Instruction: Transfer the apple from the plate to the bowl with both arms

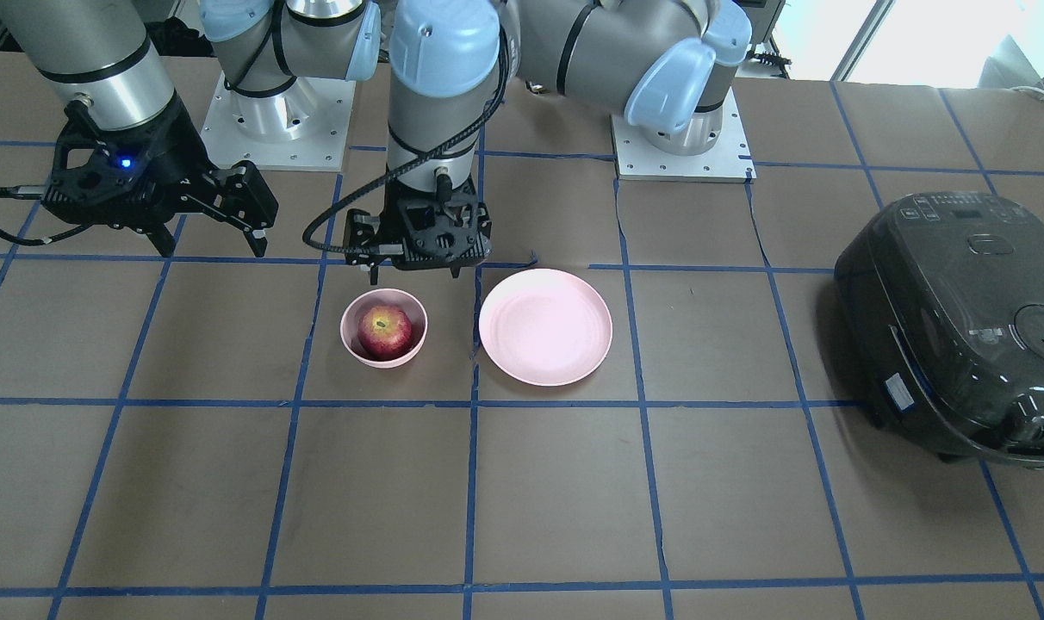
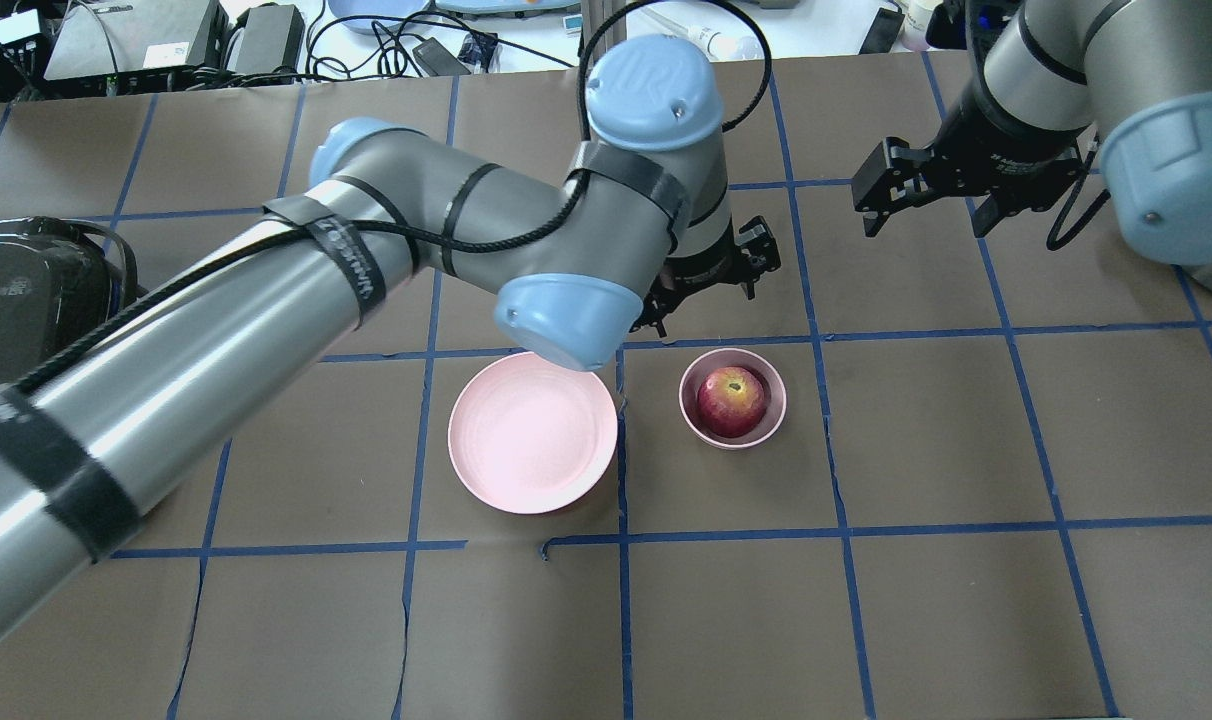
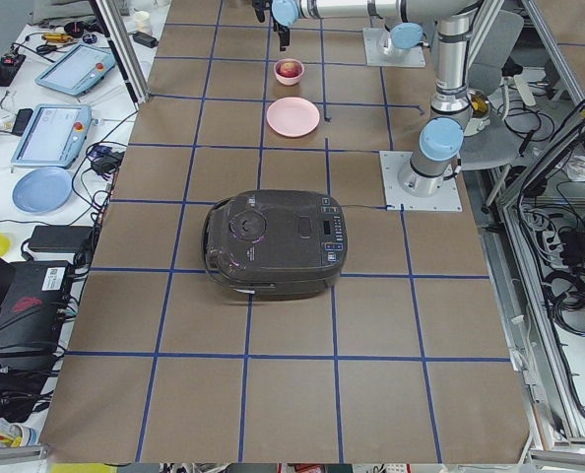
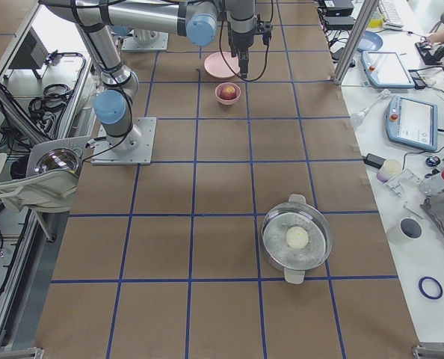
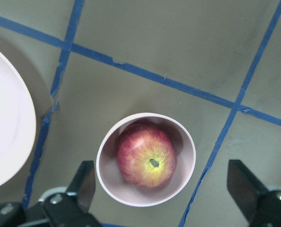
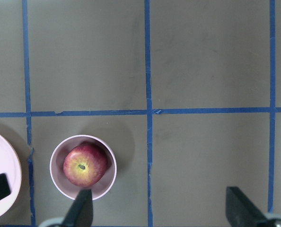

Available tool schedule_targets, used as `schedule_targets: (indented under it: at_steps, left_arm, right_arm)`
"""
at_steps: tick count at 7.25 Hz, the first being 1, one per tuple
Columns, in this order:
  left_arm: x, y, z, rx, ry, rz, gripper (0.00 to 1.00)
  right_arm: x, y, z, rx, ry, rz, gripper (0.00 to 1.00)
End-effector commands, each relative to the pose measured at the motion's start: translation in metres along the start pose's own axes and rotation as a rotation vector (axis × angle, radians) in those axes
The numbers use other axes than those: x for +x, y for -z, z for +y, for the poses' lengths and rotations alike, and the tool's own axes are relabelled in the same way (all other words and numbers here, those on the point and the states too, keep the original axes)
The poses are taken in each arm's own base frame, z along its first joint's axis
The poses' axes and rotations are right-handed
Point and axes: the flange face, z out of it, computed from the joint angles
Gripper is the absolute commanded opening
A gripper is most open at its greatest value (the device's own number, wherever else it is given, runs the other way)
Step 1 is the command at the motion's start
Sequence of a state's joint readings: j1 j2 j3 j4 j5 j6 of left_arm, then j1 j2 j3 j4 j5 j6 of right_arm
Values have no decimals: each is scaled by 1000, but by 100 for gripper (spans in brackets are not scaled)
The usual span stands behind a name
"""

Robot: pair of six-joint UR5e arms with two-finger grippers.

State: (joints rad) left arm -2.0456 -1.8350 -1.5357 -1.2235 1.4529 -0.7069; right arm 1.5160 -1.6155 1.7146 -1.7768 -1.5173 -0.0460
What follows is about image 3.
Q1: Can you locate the black power adapter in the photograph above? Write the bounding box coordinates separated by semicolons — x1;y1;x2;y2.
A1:
22;226;93;260

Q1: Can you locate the black computer box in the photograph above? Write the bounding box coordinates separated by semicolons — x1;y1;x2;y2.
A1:
0;260;74;356

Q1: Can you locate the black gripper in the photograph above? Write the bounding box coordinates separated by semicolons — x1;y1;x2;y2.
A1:
251;0;291;51

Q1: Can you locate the grey office chair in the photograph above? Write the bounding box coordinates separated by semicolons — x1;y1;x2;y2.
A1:
457;9;525;171

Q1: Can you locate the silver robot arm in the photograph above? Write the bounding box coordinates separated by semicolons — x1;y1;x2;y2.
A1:
251;1;482;198
271;1;423;51

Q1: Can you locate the pink plate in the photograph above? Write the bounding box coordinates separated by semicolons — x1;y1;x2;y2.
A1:
266;97;320;138

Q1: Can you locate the upper teach pendant tablet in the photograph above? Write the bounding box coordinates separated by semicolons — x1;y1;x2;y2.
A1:
34;43;116;97

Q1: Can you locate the lower teach pendant tablet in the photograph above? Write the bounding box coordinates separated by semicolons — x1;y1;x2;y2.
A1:
11;103;92;169

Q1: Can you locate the teach pendant tablet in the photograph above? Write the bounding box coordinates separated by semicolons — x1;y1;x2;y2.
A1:
34;43;116;97
11;103;92;169

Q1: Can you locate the small pink bowl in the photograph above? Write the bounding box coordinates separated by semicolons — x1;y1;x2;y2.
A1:
273;58;305;86

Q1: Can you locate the blue plate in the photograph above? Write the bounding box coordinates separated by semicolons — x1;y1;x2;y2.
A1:
12;167;73;214

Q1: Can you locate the red apple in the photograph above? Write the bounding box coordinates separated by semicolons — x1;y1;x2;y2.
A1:
279;61;299;78

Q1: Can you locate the dark rice cooker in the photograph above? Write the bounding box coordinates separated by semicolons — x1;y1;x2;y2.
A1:
202;189;348;297

